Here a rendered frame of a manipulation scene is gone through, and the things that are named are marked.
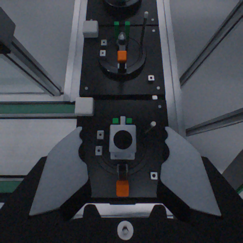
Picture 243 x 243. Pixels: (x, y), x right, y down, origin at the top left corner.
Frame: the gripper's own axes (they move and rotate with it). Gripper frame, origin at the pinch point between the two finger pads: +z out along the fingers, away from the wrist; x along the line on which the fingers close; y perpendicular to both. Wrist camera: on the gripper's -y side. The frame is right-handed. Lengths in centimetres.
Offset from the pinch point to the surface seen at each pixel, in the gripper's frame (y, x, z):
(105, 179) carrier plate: 19.3, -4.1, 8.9
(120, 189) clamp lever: 12.2, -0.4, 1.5
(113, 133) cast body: 4.8, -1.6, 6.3
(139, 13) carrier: -18.7, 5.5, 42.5
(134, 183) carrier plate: 20.1, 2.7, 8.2
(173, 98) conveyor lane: 4.6, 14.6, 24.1
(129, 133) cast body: 4.4, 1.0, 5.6
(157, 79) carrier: -0.3, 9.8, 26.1
